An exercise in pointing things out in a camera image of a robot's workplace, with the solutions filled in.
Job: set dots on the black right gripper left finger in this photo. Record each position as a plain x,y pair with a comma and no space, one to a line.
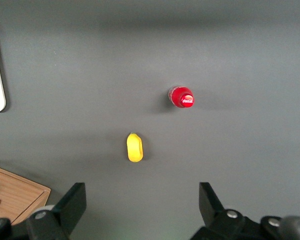
70,207

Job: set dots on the red cola bottle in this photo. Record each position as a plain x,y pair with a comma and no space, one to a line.
180,97

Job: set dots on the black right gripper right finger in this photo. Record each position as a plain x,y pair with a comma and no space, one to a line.
210,207

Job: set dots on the yellow lemon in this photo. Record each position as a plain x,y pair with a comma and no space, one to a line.
134,147

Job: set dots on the oak wooden drawer cabinet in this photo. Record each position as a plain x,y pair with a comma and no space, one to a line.
17,195

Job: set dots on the oak wooden drawer front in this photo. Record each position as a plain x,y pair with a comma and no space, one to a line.
5,190

